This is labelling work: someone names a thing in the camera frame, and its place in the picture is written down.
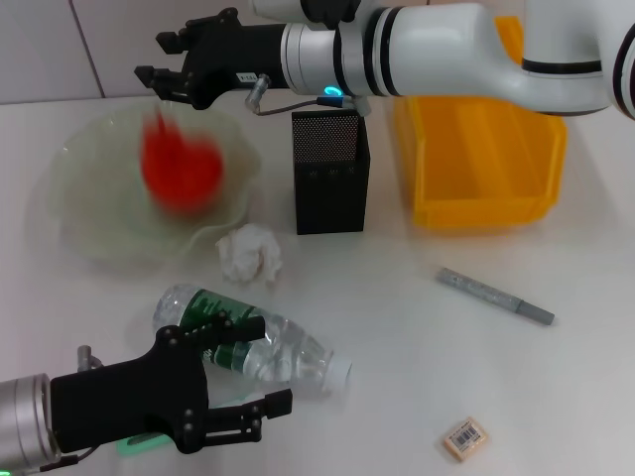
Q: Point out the yellow plastic storage bin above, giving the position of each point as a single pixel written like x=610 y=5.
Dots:
x=476 y=163

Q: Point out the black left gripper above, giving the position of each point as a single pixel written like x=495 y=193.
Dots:
x=129 y=396

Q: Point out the grey glitter pen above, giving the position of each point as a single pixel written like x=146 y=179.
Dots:
x=486 y=292

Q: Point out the clear green-label water bottle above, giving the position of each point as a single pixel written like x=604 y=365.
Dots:
x=278 y=347

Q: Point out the beige eraser with barcode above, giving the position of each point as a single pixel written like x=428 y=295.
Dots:
x=465 y=439

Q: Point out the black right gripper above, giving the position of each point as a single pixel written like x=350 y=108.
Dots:
x=233 y=54

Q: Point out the black mesh pen holder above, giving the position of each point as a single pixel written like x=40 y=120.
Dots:
x=330 y=198

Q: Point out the mint green utility knife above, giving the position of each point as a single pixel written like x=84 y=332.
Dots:
x=144 y=443

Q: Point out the orange-red toy orange fruit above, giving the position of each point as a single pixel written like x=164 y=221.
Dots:
x=181 y=163

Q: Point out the white paper ball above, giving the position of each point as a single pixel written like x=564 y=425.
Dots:
x=248 y=253

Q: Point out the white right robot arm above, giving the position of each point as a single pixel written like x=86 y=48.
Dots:
x=446 y=44

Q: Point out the wavy clear glass fruit plate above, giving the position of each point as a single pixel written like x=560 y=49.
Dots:
x=99 y=198

